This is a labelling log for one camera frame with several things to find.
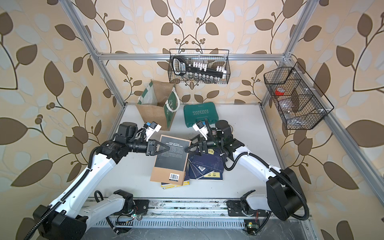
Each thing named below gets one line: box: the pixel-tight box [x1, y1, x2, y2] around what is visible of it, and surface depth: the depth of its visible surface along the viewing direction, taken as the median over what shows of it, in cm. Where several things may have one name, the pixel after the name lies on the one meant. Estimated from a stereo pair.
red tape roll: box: [275, 87, 286, 96], surface depth 84 cm
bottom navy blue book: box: [188, 161, 224, 181], surface depth 84 cm
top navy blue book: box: [187, 148, 225, 180], surface depth 84 cm
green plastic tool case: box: [183, 102, 219, 128], surface depth 110 cm
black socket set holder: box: [172, 56, 227, 82], surface depth 86 cm
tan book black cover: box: [150, 134, 192, 186], surface depth 68 cm
